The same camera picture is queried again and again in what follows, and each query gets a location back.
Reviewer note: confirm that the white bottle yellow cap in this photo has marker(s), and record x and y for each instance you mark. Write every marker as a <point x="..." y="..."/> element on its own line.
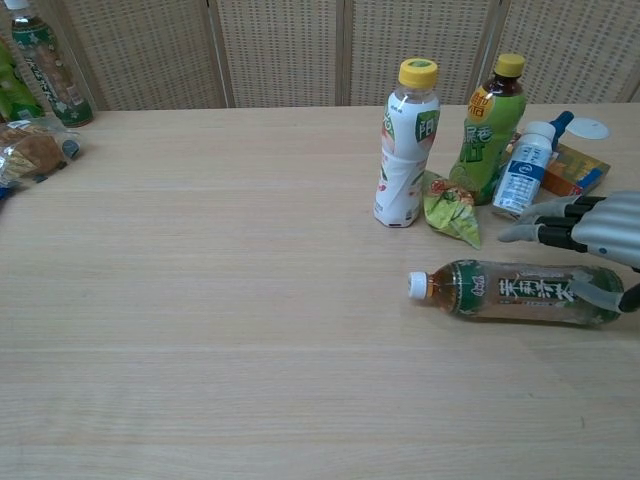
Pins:
<point x="402" y="170"/>

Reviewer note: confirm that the green label tea bottle yellow cap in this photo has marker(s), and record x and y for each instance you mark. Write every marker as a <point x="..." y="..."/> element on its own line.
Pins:
<point x="482" y="145"/>

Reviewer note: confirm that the small white bottle blue label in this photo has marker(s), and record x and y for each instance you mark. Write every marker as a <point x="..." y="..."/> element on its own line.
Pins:
<point x="522" y="170"/>

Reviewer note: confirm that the woven folding screen wooden frame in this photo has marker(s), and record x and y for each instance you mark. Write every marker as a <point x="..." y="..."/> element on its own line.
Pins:
<point x="280" y="50"/>

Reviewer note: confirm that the green snack packet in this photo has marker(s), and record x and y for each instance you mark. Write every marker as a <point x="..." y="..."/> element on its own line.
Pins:
<point x="450" y="210"/>

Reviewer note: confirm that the bread in clear plastic bag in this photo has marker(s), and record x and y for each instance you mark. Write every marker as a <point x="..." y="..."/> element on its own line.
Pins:
<point x="32" y="150"/>

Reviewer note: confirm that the blue plastic bottle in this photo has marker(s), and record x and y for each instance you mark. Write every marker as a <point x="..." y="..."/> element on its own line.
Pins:
<point x="562" y="122"/>

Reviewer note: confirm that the clear jasmine tea bottle white cap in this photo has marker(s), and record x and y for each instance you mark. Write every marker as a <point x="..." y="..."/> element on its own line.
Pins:
<point x="50" y="75"/>
<point x="510" y="295"/>

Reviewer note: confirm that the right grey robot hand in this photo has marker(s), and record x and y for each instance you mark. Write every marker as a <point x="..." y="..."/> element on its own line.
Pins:
<point x="605" y="225"/>

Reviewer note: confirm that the colourful orange blue box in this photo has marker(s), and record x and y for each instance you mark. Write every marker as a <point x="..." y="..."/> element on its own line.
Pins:
<point x="575" y="172"/>

